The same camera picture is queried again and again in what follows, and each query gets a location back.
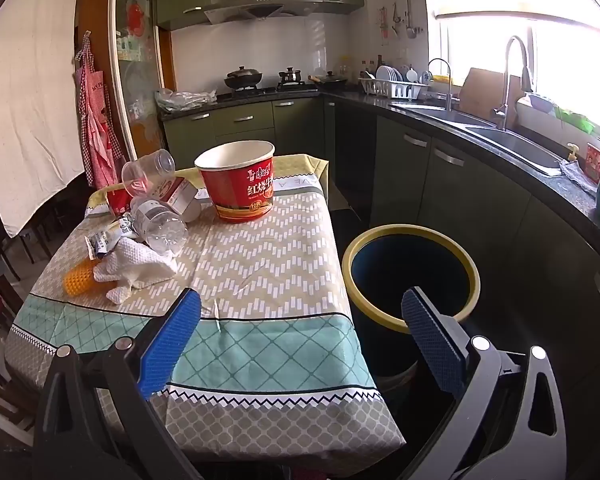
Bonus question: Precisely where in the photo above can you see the clear plastic cup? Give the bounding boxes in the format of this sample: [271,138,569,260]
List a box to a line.
[121,149,177,198]

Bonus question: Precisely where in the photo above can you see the grey bowl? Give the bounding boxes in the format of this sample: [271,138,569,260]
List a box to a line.
[527,92,556,113]

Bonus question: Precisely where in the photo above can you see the black gas stove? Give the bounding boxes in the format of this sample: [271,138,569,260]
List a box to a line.
[215,85,321,98]

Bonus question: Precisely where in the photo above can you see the small red white carton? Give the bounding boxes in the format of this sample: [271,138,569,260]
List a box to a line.
[152,176,202,223]

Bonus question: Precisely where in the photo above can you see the green plastic item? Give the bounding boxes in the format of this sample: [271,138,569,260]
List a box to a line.
[555,107,595,133]

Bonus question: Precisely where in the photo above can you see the small curved faucet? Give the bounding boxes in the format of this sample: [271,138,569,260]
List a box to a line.
[426,58,454,111]

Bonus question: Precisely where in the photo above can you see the red soda can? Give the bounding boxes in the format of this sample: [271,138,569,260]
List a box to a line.
[105,185,133,218]

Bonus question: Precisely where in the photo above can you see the black wok with lid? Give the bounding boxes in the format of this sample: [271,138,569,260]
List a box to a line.
[223,65,264,92]

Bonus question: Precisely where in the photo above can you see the bright window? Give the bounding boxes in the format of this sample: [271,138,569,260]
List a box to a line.
[420,0,600,126]

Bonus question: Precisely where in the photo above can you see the wooden cutting board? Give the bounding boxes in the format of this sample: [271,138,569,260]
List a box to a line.
[458,67,523,116]

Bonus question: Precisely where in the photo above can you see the red checked apron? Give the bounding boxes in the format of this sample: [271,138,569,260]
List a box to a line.
[74,30,123,188]

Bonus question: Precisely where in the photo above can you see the crumpled clear plastic sheet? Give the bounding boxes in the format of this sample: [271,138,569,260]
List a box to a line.
[560,160,600,193]

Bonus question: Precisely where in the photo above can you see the white hanging cloth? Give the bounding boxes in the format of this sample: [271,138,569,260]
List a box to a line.
[0,0,88,238]

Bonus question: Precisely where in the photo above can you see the black frying pan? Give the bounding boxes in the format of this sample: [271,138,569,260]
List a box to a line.
[307,71,348,86]

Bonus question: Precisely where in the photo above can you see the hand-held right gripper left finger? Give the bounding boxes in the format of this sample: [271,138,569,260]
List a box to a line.
[32,287,203,480]

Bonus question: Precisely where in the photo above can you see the green base cabinets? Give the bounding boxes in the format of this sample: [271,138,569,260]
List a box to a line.
[161,95,600,341]

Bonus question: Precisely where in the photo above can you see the hanging kitchen utensils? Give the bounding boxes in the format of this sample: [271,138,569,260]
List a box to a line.
[377,0,423,41]

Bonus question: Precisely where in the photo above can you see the yellow-rimmed dark bin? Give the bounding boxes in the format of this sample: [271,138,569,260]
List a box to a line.
[341,225,482,381]

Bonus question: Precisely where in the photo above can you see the white dish rack with dishes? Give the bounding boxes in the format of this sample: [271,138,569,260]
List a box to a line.
[357,64,433,101]

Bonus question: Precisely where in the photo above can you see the white paper towel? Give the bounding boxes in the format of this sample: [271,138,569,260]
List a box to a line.
[92,236,178,306]

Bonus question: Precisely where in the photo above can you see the patterned tablecloth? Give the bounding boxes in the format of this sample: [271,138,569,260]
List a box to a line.
[4,152,407,478]

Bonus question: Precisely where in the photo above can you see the clear plastic bags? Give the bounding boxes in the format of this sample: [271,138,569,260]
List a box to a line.
[154,87,218,113]

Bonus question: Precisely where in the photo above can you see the clear plastic water bottle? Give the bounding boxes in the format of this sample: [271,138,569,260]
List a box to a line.
[129,195,189,257]

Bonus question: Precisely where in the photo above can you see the glass sliding door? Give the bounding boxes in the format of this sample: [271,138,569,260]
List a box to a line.
[107,0,168,166]

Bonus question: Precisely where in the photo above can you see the condiment bottles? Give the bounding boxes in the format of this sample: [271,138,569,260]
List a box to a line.
[361,54,387,80]

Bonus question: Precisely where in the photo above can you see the steel double sink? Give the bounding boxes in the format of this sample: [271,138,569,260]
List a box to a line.
[390,102,576,173]

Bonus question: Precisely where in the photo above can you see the tall steel faucet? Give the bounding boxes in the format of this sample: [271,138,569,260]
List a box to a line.
[491,35,535,131]

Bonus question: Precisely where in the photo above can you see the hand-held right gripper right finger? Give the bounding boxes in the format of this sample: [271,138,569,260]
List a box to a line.
[395,286,568,480]

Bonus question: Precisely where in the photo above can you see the orange ribbed foam sleeve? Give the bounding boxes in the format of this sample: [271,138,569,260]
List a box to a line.
[62,255,113,297]

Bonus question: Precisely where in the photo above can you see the red instant noodle cup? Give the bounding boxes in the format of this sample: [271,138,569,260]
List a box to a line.
[194,140,277,224]

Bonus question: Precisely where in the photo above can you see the white blue snack wrapper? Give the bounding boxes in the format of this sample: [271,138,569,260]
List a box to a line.
[84,215,138,261]

